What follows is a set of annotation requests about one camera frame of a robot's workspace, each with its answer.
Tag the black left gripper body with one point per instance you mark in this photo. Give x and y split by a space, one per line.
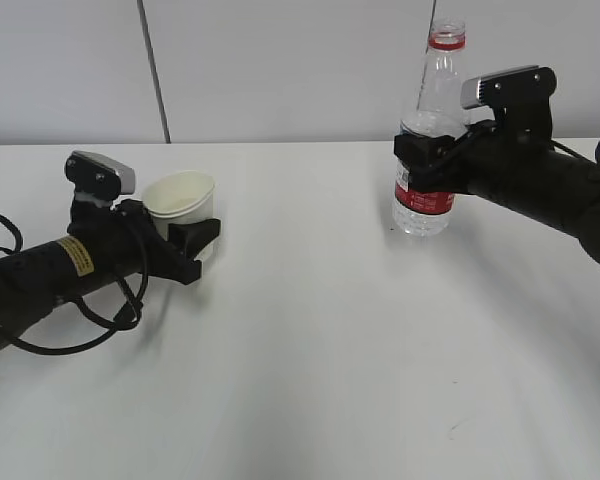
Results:
123 241

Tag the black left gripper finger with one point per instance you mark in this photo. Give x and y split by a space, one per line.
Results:
195 241

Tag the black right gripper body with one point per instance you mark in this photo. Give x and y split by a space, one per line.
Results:
446 164

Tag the white paper cup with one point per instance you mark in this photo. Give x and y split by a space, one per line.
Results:
179 199

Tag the clear plastic water bottle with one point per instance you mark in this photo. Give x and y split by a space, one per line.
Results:
427 130

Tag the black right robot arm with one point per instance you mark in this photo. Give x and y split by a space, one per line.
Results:
512 161

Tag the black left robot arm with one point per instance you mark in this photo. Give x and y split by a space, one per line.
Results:
35 281

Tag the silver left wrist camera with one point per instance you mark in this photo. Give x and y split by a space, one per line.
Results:
98 179

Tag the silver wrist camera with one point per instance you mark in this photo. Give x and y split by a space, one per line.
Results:
512 87
98 179

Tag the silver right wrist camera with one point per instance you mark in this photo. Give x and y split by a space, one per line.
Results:
512 87

